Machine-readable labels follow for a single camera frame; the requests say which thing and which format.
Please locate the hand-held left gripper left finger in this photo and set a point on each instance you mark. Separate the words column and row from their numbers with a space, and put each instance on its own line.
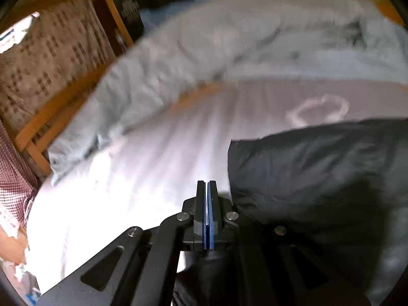
column 200, row 210

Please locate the wooden bed frame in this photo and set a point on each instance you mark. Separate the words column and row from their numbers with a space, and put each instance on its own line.
column 47, row 114

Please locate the white printed bed sheet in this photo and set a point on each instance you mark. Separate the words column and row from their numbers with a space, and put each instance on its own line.
column 143, row 178

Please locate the black puffer jacket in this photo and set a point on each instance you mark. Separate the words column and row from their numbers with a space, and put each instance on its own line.
column 318, row 178

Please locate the pink checked cloth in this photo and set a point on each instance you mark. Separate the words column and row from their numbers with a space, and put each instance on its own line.
column 14, row 178

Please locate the blue cloth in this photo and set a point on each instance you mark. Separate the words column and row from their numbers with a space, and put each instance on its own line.
column 149, row 17

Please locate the black printed cloth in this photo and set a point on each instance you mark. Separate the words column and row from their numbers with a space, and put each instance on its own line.
column 130, row 11

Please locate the light blue blanket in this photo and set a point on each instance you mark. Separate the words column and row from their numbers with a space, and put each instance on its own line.
column 223, row 38

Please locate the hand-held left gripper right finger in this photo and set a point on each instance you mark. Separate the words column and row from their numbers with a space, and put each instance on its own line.
column 213, row 212

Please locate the brown patterned cloth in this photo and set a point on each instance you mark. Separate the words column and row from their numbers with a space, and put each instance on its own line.
column 54, row 54

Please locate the orange cloth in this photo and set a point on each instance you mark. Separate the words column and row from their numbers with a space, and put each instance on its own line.
column 390, row 11

